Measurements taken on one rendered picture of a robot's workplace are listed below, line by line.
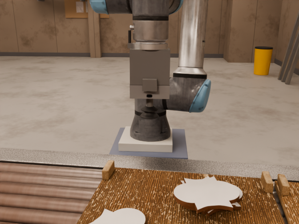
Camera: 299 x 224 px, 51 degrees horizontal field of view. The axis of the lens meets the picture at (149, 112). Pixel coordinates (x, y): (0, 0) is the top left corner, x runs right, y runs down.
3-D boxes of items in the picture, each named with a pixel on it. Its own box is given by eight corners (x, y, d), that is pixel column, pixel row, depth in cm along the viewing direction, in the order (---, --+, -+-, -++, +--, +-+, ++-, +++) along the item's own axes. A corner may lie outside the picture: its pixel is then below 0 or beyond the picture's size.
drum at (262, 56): (254, 75, 675) (257, 48, 657) (250, 72, 709) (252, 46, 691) (272, 75, 672) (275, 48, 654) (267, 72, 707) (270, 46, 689)
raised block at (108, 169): (108, 168, 84) (107, 159, 83) (115, 169, 84) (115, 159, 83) (101, 180, 78) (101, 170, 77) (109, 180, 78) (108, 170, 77)
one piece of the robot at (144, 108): (140, 108, 68) (140, 116, 69) (158, 108, 68) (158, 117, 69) (141, 103, 72) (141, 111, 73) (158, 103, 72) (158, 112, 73)
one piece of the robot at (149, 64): (125, 30, 60) (126, 113, 64) (171, 31, 60) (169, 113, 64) (129, 30, 69) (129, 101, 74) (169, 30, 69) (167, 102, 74)
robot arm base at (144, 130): (131, 127, 125) (131, 103, 122) (169, 128, 125) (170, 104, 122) (128, 141, 110) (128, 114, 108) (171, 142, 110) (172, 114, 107)
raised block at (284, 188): (275, 182, 77) (277, 172, 76) (283, 183, 77) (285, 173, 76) (280, 196, 71) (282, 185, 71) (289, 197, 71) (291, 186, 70)
